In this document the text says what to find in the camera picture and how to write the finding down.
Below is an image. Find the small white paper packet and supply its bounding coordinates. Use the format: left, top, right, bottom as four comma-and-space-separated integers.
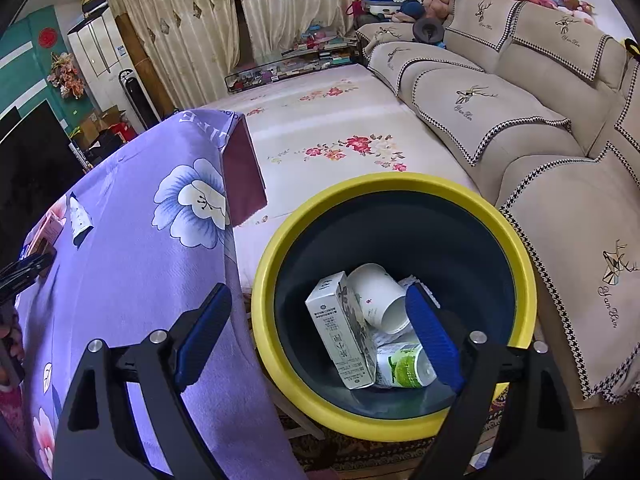
69, 195, 95, 248

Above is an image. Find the white paper towel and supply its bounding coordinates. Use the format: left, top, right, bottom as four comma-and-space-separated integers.
367, 274, 436, 348

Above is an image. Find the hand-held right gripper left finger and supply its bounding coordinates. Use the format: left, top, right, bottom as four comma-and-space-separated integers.
52, 282, 233, 480

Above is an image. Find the cardboard box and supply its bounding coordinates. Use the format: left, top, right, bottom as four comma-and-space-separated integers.
77, 105, 128, 146

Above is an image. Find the green label drink bottle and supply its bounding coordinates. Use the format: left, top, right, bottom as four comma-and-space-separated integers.
375, 342, 438, 389

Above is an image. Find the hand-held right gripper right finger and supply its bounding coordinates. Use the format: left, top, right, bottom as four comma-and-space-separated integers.
405, 282, 586, 480

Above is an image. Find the white floral mat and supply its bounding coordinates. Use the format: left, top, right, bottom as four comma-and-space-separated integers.
192, 62, 481, 291

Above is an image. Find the black tower fan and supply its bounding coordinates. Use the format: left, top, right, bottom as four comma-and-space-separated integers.
118, 69, 162, 133

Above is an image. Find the white milk carton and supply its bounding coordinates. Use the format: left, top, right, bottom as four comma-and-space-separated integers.
305, 271, 378, 391

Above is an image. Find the row of books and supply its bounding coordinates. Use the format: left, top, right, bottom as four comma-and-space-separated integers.
225, 25, 368, 93

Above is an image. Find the dark neck pillow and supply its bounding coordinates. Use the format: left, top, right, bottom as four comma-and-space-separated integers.
412, 16, 446, 43

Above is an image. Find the white paper cup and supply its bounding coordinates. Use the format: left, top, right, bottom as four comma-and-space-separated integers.
347, 263, 408, 335

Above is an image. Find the artificial flower bunch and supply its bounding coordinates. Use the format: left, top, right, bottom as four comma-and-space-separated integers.
47, 51, 86, 101

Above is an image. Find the black television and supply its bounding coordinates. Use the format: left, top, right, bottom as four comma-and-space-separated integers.
0, 100, 93, 271

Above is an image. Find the beige sofa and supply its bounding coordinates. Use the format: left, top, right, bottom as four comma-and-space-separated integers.
355, 0, 640, 406

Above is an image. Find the yellow rimmed dark bin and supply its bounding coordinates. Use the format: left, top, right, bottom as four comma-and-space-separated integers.
251, 172, 537, 442

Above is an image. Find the patterned rug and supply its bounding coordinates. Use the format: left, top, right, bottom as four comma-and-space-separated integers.
270, 395, 506, 476

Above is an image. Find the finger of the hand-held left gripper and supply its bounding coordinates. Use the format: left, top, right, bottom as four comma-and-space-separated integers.
0, 252, 55, 303

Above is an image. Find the white standing air conditioner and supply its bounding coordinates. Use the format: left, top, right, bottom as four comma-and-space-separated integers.
67, 0, 136, 86

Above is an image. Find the pink carton box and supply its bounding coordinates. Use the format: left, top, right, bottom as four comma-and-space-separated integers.
27, 209, 66, 256

